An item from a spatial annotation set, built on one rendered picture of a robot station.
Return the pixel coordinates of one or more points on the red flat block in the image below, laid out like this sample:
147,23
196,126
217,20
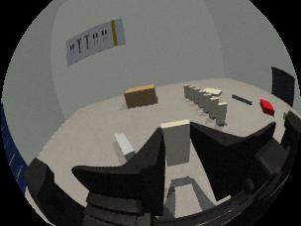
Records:
266,107

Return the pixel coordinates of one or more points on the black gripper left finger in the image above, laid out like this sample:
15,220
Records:
143,175

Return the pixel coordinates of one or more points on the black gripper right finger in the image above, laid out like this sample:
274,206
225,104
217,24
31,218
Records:
223,156

